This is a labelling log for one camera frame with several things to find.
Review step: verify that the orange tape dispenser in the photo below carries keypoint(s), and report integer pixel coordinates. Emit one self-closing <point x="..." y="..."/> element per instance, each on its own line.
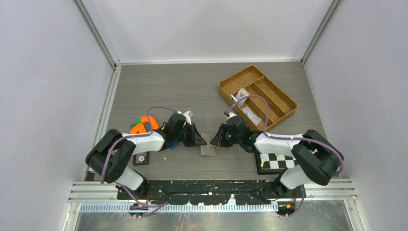
<point x="148" y="123"/>

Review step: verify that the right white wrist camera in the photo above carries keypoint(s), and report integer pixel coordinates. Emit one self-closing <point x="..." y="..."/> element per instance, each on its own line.
<point x="228" y="115"/>

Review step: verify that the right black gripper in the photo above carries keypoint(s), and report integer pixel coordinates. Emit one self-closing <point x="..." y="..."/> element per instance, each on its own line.
<point x="219" y="140"/>

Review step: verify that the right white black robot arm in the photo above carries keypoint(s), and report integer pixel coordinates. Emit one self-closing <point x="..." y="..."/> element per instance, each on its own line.
<point x="317" y="160"/>

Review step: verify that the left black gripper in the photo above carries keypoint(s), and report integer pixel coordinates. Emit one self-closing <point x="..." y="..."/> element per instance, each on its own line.
<point x="195" y="139"/>

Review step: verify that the blue yellow toy car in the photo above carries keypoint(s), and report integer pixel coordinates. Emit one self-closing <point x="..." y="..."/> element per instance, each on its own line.
<point x="174" y="145"/>

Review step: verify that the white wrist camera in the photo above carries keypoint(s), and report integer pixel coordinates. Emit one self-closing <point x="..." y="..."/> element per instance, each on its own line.
<point x="228" y="115"/>
<point x="185" y="117"/>

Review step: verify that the woven wicker divided tray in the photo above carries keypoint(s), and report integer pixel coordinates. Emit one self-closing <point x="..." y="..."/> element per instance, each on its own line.
<point x="268" y="101"/>

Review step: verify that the credit card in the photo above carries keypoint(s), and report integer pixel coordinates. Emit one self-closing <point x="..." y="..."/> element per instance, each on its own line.
<point x="240" y="94"/>

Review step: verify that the small black square box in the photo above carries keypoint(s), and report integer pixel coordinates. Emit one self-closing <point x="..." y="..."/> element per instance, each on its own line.
<point x="141" y="159"/>

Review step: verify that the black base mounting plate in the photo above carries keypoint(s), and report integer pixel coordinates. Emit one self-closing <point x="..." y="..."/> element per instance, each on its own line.
<point x="208" y="192"/>

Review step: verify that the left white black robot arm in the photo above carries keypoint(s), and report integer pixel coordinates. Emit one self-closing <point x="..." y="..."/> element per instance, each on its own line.
<point x="110" y="156"/>

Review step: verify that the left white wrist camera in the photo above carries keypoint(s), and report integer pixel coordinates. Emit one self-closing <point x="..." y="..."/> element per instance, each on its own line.
<point x="185" y="117"/>

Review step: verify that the black white chessboard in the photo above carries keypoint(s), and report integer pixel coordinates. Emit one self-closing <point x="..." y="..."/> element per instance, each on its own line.
<point x="273" y="164"/>

